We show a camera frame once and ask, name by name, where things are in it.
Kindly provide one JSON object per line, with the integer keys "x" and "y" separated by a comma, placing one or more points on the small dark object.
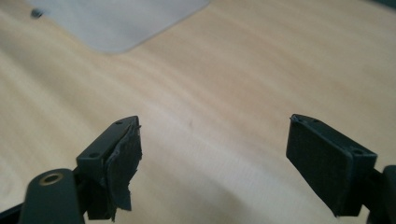
{"x": 36, "y": 13}

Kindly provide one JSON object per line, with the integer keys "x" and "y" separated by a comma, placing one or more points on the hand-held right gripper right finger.
{"x": 327, "y": 168}

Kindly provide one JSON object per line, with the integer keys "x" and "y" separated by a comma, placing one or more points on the clear plastic storage box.
{"x": 118, "y": 21}

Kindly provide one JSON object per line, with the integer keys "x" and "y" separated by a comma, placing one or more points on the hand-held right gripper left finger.
{"x": 109, "y": 161}

